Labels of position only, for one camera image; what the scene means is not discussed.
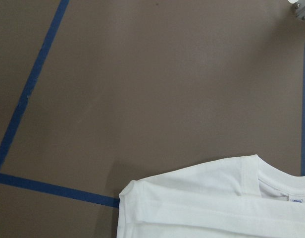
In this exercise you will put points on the white printed t-shirt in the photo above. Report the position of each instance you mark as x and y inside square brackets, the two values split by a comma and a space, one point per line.
[239, 197]

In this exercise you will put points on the aluminium frame post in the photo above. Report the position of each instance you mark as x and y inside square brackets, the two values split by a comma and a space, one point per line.
[299, 8]

